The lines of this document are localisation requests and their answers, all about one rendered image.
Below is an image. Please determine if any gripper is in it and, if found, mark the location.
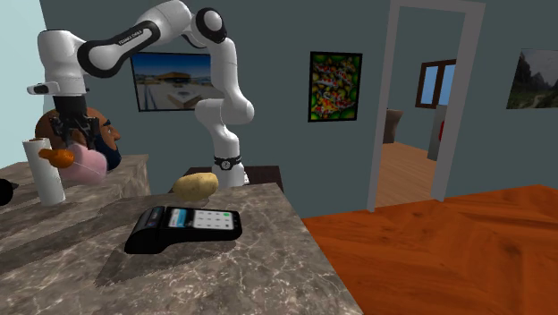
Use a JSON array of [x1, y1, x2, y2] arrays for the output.
[[48, 94, 102, 150]]

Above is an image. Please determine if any orange carrot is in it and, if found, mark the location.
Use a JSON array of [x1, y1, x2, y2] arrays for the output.
[[38, 148, 76, 170]]

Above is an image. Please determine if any brown bearded head figure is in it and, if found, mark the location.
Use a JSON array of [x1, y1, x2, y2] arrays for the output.
[[34, 106, 123, 173]]

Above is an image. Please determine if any pink heart-shaped cushion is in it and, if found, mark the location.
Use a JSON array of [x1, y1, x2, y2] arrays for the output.
[[58, 143, 109, 187]]

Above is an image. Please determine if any white paper towel roll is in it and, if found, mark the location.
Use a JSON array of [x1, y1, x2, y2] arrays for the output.
[[21, 137, 67, 208]]

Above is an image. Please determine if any black round object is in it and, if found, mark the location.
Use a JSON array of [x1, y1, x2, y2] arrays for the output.
[[0, 178, 15, 208]]

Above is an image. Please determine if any yellow potato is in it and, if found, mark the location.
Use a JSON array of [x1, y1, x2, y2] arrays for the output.
[[172, 171, 220, 202]]

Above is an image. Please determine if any black card payment terminal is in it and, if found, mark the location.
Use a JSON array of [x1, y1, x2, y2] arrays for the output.
[[123, 205, 244, 256]]

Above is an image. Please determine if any brown chair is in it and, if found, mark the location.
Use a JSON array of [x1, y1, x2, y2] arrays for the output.
[[383, 108, 405, 146]]

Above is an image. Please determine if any brown framed window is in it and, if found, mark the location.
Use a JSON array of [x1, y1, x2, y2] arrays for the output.
[[414, 58, 458, 110]]

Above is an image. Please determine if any white panel with red mark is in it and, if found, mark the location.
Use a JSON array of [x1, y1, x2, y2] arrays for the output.
[[427, 104, 448, 162]]

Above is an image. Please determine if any wall picture of building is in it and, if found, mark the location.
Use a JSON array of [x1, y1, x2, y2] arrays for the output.
[[130, 50, 226, 114]]

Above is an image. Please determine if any colourful fish wall picture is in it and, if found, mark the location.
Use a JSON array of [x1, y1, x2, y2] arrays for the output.
[[307, 50, 364, 123]]

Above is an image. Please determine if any grey door frame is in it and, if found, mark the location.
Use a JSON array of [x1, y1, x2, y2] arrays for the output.
[[365, 0, 486, 214]]

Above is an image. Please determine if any mountain landscape wall picture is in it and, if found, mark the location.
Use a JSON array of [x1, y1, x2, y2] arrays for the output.
[[505, 47, 558, 111]]

